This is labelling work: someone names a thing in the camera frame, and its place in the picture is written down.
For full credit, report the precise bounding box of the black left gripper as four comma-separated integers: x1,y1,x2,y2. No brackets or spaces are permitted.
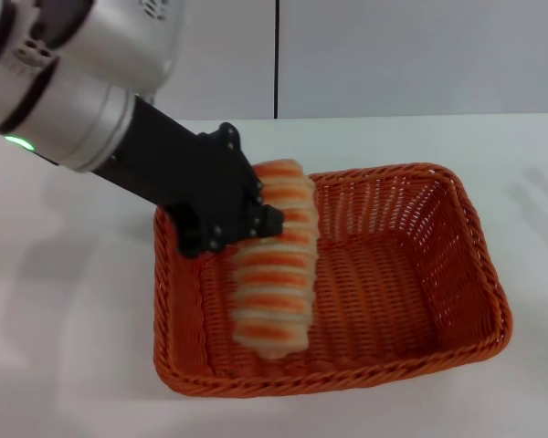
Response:
90,98,287,259

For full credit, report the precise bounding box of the orange striped toy bread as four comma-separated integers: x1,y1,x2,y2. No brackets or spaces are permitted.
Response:
230,157,319,361

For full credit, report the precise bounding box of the orange woven rectangular basket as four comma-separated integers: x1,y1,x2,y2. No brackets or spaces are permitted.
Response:
153,162,515,401

